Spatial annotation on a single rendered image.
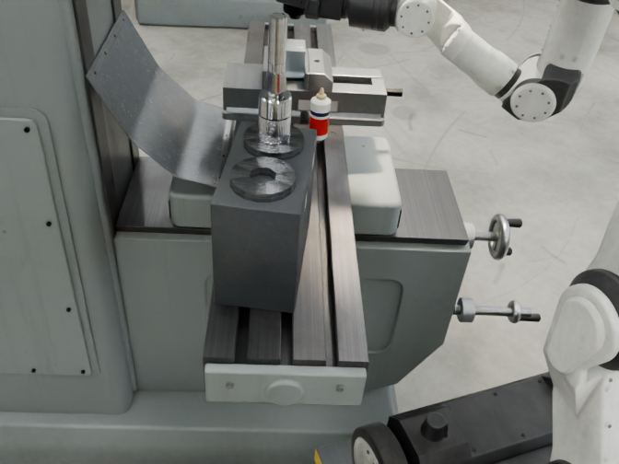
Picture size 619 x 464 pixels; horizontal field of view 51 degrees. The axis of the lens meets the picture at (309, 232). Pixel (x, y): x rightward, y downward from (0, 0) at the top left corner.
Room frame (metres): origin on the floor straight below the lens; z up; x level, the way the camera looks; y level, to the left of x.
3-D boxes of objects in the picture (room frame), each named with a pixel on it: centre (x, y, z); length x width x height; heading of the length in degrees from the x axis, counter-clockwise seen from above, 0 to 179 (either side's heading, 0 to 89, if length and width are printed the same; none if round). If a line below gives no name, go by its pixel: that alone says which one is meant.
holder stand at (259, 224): (0.76, 0.07, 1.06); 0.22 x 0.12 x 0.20; 177
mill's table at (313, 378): (1.16, 0.06, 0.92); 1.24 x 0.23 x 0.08; 4
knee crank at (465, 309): (1.11, -0.47, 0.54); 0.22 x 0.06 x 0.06; 94
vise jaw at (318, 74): (1.28, 0.01, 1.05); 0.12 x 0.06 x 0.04; 5
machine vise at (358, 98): (1.28, 0.04, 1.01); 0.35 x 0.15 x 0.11; 95
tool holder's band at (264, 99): (0.81, 0.06, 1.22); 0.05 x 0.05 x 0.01
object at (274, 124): (0.81, 0.06, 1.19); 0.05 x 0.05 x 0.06
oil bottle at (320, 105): (1.16, 0.00, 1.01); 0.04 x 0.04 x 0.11
